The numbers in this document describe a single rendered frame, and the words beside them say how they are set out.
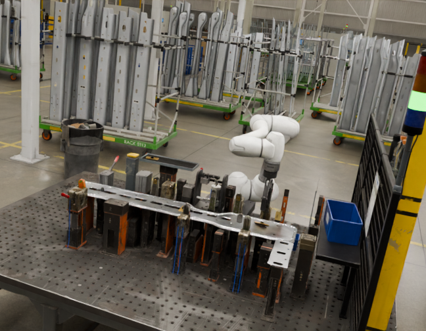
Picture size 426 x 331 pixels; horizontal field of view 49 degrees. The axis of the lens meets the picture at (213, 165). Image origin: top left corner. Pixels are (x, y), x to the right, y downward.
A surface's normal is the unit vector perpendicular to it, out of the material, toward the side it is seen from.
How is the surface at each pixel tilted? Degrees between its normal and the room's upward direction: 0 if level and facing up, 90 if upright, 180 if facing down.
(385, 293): 90
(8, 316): 0
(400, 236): 90
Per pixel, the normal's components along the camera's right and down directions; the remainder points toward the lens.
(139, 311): 0.12, -0.95
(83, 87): -0.22, 0.21
